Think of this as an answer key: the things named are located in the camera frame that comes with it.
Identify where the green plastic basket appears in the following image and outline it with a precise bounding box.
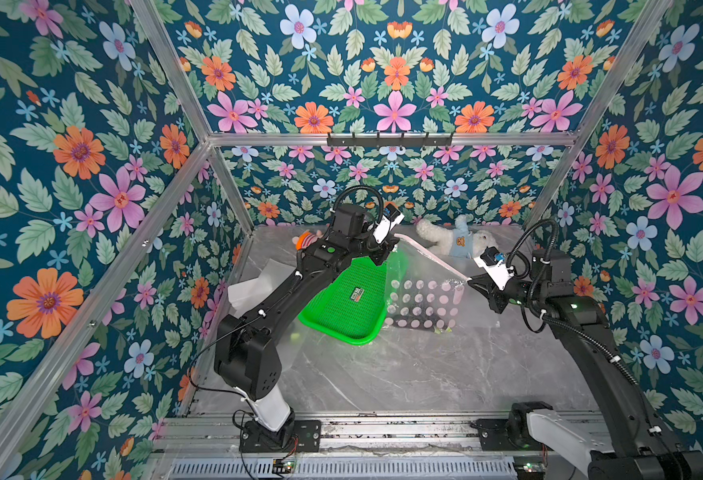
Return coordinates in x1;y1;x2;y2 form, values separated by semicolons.
298;251;409;346

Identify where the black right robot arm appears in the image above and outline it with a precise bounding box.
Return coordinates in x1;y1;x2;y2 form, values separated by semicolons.
467;247;703;479

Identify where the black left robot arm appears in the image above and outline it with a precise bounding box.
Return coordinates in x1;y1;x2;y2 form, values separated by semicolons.
213;203;403;434

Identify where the small label card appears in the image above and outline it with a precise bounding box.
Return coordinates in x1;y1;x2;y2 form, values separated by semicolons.
350;287;365;303

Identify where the cartoon doll head toy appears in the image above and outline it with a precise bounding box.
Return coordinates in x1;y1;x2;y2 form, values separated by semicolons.
293;230;323;251

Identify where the white teddy bear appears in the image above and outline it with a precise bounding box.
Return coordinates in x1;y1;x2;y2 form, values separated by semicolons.
415;215;497;259

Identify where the white plastic box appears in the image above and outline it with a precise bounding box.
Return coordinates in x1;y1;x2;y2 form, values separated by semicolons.
228;278;264;315

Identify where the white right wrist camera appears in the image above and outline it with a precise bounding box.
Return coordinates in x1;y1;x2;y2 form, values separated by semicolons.
473;246;513;290

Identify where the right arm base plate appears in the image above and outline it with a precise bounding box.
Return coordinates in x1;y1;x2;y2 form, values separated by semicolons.
469;419;549;452

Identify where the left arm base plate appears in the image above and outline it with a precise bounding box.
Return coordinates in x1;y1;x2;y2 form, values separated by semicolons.
240;420;322;453

